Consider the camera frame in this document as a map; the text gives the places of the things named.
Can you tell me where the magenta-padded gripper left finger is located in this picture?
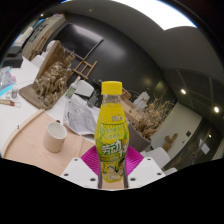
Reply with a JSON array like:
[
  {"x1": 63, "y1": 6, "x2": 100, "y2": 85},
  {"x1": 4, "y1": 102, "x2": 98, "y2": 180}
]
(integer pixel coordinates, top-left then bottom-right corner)
[{"x1": 59, "y1": 145, "x2": 103, "y2": 190}]

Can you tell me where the wooden paintbrush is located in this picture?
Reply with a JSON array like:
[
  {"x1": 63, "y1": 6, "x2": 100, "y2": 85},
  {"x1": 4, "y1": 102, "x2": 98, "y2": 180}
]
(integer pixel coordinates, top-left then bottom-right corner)
[{"x1": 0, "y1": 98, "x2": 22, "y2": 108}]

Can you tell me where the small paint jar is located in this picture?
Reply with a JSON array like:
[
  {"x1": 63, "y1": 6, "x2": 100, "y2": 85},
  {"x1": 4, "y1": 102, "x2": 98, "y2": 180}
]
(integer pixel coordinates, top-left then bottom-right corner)
[{"x1": 10, "y1": 87, "x2": 19, "y2": 99}]

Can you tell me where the grey translucent bottle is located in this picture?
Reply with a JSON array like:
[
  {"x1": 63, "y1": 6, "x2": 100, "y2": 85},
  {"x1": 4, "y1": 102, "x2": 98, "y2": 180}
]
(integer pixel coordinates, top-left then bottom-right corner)
[{"x1": 87, "y1": 91, "x2": 99, "y2": 108}]

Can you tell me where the brown cardboard box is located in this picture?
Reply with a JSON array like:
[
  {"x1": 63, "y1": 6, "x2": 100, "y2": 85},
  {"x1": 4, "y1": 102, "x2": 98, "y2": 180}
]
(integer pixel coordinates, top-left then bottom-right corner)
[{"x1": 120, "y1": 89, "x2": 143, "y2": 124}]

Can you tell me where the black wall screen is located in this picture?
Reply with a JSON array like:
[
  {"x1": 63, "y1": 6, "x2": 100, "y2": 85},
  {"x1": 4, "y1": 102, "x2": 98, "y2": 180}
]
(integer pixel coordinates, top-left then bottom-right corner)
[{"x1": 54, "y1": 22, "x2": 104, "y2": 61}]

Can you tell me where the dried plant in grey pot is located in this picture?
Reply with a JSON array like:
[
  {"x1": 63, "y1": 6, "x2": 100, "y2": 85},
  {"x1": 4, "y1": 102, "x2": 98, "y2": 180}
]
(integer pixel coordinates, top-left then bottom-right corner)
[{"x1": 128, "y1": 96, "x2": 176, "y2": 153}]

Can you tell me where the yellow drink bottle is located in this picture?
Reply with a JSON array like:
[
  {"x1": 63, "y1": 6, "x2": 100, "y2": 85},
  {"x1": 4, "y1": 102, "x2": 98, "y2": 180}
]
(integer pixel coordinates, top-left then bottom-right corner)
[{"x1": 94, "y1": 80, "x2": 130, "y2": 184}]

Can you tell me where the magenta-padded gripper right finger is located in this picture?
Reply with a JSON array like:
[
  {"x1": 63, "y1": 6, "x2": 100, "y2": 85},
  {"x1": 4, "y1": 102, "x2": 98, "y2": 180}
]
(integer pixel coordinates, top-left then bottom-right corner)
[{"x1": 122, "y1": 145, "x2": 166, "y2": 190}]

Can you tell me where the white plastic chair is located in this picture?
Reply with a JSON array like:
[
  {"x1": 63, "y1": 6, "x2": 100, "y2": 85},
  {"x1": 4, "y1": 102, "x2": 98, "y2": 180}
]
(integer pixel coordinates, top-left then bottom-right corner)
[
  {"x1": 73, "y1": 79, "x2": 95, "y2": 98},
  {"x1": 139, "y1": 147, "x2": 171, "y2": 169},
  {"x1": 31, "y1": 54, "x2": 46, "y2": 69}
]

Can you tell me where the beige paper cup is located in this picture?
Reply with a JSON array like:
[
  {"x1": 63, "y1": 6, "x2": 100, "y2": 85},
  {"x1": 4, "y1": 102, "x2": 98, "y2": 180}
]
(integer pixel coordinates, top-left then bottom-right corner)
[{"x1": 42, "y1": 121, "x2": 68, "y2": 154}]

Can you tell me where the wooden figure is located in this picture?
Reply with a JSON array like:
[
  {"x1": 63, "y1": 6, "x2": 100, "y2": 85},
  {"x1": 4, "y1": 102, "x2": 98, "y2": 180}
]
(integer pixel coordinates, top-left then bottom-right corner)
[{"x1": 162, "y1": 132, "x2": 179, "y2": 153}]

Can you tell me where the clear spray bottle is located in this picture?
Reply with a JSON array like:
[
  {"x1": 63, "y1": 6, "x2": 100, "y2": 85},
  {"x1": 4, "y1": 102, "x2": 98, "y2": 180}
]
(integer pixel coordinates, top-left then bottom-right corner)
[{"x1": 65, "y1": 75, "x2": 82, "y2": 99}]

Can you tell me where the long ceiling strip light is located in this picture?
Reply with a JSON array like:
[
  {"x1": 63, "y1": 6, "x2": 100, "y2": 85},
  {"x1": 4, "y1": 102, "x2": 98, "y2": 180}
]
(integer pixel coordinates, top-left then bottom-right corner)
[{"x1": 113, "y1": 0, "x2": 198, "y2": 31}]

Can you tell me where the beige wooden board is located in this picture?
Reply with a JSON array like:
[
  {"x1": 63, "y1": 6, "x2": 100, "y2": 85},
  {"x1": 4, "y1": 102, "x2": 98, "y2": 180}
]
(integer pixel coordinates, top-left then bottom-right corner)
[{"x1": 1, "y1": 108, "x2": 98, "y2": 177}]

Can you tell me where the wooden easel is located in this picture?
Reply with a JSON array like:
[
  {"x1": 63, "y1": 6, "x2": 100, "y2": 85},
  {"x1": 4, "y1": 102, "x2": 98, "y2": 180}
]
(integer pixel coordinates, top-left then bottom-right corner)
[{"x1": 69, "y1": 49, "x2": 99, "y2": 81}]

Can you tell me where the golden sculpture on wooden base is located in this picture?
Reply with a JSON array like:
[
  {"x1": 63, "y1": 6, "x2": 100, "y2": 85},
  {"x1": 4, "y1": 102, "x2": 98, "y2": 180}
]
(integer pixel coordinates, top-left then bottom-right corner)
[{"x1": 18, "y1": 39, "x2": 77, "y2": 110}]

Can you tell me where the white plaster statue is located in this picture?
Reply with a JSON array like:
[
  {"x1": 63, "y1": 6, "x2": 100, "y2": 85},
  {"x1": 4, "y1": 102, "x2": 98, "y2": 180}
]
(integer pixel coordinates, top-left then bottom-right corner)
[{"x1": 133, "y1": 91, "x2": 151, "y2": 111}]

